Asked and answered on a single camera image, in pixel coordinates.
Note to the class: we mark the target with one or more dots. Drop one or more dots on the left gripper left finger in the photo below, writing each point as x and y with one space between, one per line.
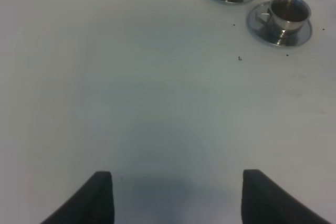
92 203

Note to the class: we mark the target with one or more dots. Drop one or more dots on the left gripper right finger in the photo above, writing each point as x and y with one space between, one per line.
263 201

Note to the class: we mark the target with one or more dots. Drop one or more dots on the near steel teacup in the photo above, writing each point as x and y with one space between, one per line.
287 17

